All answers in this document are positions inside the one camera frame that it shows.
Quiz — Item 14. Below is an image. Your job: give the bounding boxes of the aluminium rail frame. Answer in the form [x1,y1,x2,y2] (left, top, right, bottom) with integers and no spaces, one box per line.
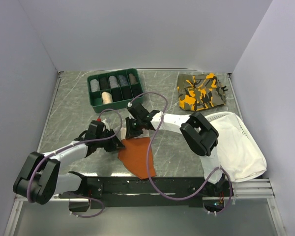
[14,179,275,201]

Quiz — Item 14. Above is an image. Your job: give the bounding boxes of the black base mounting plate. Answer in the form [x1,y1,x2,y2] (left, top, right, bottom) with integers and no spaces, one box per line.
[59,176,234,213]

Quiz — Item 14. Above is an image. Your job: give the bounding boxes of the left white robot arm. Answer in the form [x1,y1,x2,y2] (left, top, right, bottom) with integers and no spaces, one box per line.
[13,119,125,205]

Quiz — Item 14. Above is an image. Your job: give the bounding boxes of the dark grey rolled sock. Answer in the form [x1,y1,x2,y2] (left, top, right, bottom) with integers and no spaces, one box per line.
[99,77,110,90]

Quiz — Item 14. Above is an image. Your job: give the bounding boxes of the blue striped rolled sock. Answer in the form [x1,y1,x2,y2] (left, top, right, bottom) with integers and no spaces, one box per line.
[118,74,129,87]

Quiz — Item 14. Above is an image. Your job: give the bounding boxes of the green divided organizer tray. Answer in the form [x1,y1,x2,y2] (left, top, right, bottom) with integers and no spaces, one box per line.
[87,68,144,113]

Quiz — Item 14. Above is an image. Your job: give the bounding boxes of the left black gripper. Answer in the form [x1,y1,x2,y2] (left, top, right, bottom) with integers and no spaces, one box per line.
[96,128,125,152]

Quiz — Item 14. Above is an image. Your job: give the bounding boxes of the white laundry basket with cloth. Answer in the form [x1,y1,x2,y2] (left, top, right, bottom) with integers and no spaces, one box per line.
[206,112,267,182]

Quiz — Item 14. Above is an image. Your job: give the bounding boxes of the grey striped rolled sock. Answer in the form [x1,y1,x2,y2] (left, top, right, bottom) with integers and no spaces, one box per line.
[89,79,100,92]

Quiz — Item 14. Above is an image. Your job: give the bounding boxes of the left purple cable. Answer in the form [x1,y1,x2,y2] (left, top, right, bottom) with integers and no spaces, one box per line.
[26,109,123,218]

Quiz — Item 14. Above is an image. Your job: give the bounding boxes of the camouflage orange shorts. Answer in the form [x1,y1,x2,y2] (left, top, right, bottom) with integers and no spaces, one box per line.
[177,72,227,112]

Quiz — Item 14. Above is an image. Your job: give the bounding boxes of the orange underwear beige waistband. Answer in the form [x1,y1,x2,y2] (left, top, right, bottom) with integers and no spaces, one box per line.
[118,128,150,179]

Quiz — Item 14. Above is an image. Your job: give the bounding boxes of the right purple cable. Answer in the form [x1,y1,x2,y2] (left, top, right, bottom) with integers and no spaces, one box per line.
[127,92,233,215]

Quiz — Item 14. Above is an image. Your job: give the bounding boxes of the beige rolled underwear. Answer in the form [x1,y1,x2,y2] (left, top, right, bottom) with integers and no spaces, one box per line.
[101,91,113,104]

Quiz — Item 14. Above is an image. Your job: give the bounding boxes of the white grey rolled sock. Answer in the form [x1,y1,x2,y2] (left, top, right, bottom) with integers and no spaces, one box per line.
[109,75,119,89]

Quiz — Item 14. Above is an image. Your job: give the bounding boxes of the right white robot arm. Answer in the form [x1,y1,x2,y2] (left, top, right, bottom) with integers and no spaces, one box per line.
[125,103,223,196]

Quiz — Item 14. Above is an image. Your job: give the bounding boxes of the brown rolled sock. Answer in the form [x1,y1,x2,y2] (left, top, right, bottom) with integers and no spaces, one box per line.
[128,73,138,85]

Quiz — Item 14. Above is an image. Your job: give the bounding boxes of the purple cable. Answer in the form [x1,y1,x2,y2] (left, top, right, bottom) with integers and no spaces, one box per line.
[26,109,123,218]
[127,92,233,215]

